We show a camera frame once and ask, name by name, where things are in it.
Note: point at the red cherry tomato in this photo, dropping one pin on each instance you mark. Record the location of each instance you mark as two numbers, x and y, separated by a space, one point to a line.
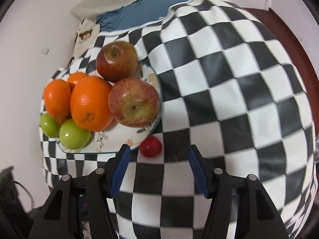
150 147

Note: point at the small orange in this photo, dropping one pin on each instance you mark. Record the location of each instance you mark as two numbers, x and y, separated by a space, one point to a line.
76 78

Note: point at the floral oval plate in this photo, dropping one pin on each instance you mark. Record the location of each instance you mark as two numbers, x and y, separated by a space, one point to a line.
117 142

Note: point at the bear print pillow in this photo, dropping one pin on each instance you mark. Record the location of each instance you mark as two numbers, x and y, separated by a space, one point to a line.
84 37

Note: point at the medium orange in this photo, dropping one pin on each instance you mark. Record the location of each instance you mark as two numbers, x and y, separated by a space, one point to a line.
57 98

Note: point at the blue bed sheet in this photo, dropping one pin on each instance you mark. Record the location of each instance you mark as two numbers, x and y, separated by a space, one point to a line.
149 12

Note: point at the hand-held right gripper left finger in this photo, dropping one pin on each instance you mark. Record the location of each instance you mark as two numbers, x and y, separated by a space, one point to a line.
122 169

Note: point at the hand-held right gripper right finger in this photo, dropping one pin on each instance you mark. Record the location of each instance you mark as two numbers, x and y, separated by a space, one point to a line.
198 171

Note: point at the white wall switch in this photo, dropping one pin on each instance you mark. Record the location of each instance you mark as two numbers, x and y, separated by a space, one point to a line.
45 50

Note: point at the dark object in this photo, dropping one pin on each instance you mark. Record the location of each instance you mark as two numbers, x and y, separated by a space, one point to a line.
8 191

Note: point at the large orange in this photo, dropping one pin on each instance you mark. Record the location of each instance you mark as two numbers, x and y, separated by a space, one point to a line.
91 103

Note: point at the dark red apple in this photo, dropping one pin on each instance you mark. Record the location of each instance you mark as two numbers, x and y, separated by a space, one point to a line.
117 61

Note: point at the red and green apple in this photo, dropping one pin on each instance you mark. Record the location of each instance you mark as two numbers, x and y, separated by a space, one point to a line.
134 102

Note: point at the black and white checkered cloth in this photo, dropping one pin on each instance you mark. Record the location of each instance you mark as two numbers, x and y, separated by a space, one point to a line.
236 104

